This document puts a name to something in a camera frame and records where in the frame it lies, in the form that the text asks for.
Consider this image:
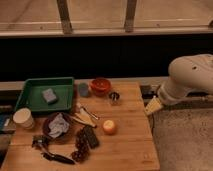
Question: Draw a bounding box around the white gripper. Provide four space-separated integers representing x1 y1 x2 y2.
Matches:
145 82 187 115

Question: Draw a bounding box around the orange apple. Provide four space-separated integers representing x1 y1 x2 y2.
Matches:
103 120 116 135

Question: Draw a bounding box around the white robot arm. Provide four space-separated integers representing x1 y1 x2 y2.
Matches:
145 54 213 116

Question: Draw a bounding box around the blue small cup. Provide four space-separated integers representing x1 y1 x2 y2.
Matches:
78 83 89 97

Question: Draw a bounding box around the white paper cup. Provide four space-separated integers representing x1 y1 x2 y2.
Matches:
13 108 35 129

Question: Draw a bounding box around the red bowl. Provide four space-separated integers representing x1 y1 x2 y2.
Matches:
90 78 111 97

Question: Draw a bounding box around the black rectangular bar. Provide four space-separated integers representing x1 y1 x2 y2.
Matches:
83 126 99 149

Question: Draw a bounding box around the bunch of dark grapes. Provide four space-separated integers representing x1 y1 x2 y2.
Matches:
71 130 89 162

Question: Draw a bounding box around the wooden spatula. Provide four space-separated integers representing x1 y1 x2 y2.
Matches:
71 113 96 128

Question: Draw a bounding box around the crumpled white cloth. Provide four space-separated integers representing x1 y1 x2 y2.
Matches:
48 113 69 138

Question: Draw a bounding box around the blue sponge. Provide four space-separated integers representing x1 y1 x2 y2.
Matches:
42 88 58 104

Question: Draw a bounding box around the dark brown bowl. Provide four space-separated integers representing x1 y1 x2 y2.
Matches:
42 112 73 142

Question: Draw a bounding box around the dark metal clip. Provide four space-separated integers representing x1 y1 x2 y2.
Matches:
32 135 49 148

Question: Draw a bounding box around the green plastic tray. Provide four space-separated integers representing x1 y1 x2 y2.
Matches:
15 77 74 113

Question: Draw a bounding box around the wooden table frame right post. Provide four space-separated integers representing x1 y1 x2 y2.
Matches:
124 0 137 32

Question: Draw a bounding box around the wooden table frame post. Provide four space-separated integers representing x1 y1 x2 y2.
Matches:
124 0 137 32
56 0 72 34

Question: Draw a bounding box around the wooden table frame left post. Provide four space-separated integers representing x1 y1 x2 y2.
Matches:
56 0 72 34

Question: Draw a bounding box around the black handled peeler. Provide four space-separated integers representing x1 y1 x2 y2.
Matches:
38 143 75 165

